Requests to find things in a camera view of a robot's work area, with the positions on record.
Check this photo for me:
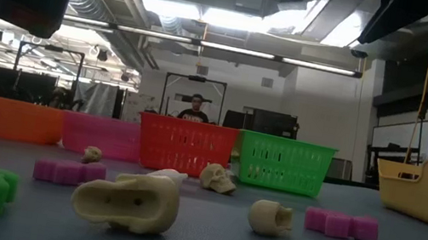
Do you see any cream skull toy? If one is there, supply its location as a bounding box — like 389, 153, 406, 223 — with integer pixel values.
245, 197, 296, 240
66, 161, 185, 240
80, 144, 106, 167
197, 160, 241, 197

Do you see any magenta skeleton figure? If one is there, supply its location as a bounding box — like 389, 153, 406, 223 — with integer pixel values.
301, 205, 383, 240

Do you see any orange round bowl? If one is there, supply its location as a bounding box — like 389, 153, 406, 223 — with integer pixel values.
0, 95, 69, 148

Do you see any black screen row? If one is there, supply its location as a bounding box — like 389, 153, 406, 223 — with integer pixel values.
0, 65, 59, 107

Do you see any person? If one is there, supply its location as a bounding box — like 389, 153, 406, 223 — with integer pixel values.
47, 85, 73, 111
175, 91, 215, 125

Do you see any magenta bone left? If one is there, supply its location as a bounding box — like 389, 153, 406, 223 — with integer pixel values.
31, 151, 109, 193

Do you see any grey fabric cover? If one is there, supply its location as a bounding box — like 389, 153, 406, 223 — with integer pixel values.
72, 79, 121, 119

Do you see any pink round bowl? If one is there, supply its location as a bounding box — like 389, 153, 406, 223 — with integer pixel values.
57, 109, 146, 164

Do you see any grey cabinet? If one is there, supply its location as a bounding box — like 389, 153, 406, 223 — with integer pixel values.
328, 156, 357, 183

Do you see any black monitor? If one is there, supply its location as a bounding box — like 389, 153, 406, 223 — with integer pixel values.
220, 103, 303, 142

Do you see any long ceiling light strip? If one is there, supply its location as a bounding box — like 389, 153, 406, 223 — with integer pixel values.
60, 14, 365, 79

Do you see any yellow plastic bin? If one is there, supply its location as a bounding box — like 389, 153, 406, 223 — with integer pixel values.
368, 147, 428, 226

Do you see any green plastic basket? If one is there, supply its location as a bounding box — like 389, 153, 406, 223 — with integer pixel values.
229, 129, 340, 201

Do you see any white ghost toy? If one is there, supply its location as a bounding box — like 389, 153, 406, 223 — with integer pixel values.
146, 164, 190, 190

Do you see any red plastic basket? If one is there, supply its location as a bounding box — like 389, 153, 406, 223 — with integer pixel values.
131, 111, 242, 183

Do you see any black metal frame stand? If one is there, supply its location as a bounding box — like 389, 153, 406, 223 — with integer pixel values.
8, 39, 87, 112
157, 70, 230, 128

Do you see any white wall board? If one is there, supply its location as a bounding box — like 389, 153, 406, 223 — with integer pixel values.
371, 113, 428, 157

